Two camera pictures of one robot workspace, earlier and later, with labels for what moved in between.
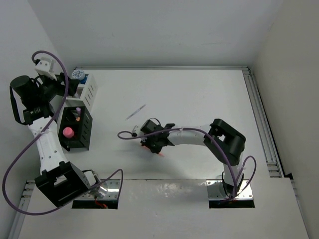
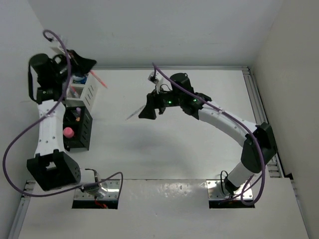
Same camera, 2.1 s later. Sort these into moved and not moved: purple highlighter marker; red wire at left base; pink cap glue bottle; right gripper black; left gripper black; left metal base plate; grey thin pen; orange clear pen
Moved: right gripper black; orange clear pen; left gripper black
Not moved: purple highlighter marker; grey thin pen; red wire at left base; left metal base plate; pink cap glue bottle
